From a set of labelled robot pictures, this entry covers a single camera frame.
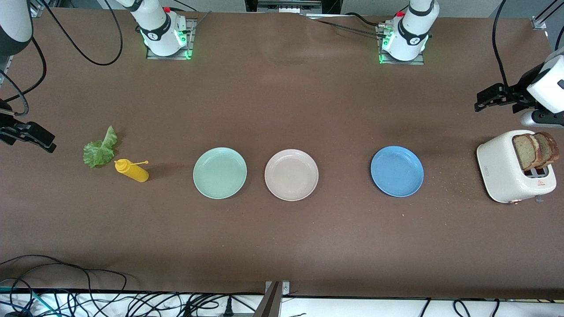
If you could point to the small metal corner bracket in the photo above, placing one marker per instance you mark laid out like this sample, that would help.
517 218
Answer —
538 23

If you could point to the green lettuce leaf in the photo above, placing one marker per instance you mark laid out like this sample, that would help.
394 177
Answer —
100 152

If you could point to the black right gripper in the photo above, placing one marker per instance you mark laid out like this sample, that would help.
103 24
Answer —
5 132

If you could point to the black power plug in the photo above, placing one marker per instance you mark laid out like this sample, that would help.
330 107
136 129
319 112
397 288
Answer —
228 308

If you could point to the blue plate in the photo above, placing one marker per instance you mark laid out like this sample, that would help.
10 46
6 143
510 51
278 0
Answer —
396 171

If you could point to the grey metal bracket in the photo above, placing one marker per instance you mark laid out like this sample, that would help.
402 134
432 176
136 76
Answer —
271 304

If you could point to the mint green plate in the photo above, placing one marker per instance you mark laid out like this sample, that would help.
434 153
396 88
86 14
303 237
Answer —
219 173

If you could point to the yellow squeeze bottle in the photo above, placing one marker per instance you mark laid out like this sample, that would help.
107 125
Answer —
134 172

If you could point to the grey power strip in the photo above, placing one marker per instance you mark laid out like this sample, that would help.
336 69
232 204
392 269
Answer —
288 6

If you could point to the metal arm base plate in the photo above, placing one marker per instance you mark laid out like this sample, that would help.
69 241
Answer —
401 62
167 57

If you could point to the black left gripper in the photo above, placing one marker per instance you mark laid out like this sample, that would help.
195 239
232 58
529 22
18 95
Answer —
521 93

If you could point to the white toaster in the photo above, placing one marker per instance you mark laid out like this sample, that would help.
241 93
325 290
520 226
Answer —
500 169

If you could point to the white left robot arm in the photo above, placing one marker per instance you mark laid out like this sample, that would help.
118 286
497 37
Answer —
412 35

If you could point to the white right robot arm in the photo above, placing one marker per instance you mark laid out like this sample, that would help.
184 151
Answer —
158 33

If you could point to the beige plate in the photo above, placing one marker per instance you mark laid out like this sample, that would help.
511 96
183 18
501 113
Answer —
291 175

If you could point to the brown bread slice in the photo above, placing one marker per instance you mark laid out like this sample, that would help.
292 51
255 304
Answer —
524 152
550 149

